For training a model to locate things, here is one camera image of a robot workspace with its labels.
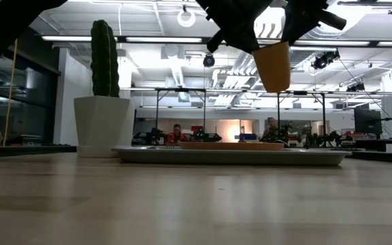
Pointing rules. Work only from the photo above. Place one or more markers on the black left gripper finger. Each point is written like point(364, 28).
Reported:
point(301, 18)
point(247, 42)

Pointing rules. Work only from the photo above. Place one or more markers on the orange plastic cup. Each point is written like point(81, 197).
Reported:
point(274, 68)

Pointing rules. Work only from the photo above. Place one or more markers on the orange round plate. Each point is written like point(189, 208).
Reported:
point(231, 146)

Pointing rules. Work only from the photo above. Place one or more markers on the grey plastic tray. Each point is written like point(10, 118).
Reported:
point(230, 158)

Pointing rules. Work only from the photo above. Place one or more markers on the long ceiling light strip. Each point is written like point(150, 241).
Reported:
point(332, 43)
point(163, 39)

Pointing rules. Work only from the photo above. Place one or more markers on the person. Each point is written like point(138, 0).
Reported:
point(176, 136)
point(271, 131)

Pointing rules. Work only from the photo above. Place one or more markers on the black computer monitor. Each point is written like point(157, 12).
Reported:
point(367, 122)

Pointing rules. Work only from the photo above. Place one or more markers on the green cactus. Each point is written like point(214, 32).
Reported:
point(105, 58)

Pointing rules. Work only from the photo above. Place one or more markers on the white faceted plant pot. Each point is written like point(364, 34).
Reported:
point(102, 126)

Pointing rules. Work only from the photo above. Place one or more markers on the black hanging camera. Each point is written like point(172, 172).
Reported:
point(209, 60)

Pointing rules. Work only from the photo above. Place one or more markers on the black hanging camera rig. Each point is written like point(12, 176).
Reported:
point(325, 59)

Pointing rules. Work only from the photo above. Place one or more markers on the black workstation frame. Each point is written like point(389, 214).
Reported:
point(157, 109)
point(323, 115)

